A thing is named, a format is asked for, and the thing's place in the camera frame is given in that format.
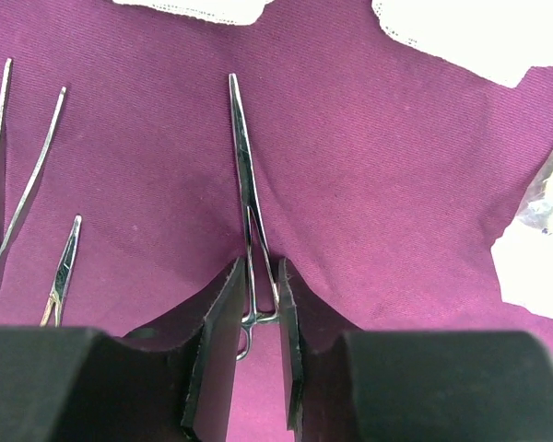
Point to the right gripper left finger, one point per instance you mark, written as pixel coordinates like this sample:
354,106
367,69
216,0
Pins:
197,342

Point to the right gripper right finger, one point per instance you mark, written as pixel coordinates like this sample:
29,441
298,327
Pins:
321,367

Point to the steel forceps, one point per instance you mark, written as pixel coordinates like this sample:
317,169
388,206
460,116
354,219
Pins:
251,217
61,282

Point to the purple cloth mat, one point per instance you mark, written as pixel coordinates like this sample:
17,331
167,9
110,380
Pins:
384,173

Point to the clear plastic packet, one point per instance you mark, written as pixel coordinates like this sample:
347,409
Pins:
523,255

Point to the middle gauze pad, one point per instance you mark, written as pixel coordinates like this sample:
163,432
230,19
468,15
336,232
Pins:
226,12

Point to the gauze pad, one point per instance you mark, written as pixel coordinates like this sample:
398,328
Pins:
496,40
226,12

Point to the right gauze pad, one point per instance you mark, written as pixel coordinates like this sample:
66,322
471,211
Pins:
496,40

